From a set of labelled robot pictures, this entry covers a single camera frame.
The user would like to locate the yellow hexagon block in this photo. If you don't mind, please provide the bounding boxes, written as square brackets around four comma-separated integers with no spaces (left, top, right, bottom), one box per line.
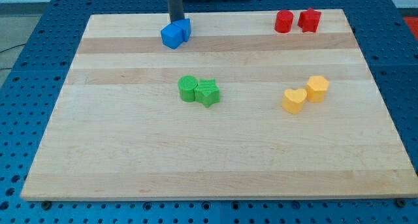
[306,76,329,103]

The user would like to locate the black cable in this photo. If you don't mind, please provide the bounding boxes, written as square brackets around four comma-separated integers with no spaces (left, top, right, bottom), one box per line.
[0,43,26,71]

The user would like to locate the green star block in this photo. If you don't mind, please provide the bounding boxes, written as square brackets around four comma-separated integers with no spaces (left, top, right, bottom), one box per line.
[194,79,220,108]

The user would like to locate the blue cube block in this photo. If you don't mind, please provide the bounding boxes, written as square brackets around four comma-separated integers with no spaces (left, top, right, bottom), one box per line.
[161,24,183,49]

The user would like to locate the blue triangular block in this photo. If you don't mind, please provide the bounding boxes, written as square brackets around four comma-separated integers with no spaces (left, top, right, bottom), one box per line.
[172,18,191,42]

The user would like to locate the wooden board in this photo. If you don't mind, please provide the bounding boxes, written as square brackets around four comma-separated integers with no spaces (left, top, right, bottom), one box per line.
[21,9,417,201]

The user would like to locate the red cylinder block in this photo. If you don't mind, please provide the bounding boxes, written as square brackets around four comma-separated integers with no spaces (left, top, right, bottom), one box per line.
[274,10,294,33]

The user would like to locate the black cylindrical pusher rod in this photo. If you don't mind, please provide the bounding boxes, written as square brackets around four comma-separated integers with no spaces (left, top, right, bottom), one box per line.
[167,0,185,23]

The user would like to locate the green cylinder block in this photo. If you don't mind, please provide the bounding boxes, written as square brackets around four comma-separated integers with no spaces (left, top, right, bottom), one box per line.
[178,75,198,102]

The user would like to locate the red star block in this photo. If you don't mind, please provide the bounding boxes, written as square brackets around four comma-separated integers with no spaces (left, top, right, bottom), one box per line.
[298,8,321,33]

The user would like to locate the yellow heart block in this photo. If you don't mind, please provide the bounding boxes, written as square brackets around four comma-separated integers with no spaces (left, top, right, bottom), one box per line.
[281,89,307,114]

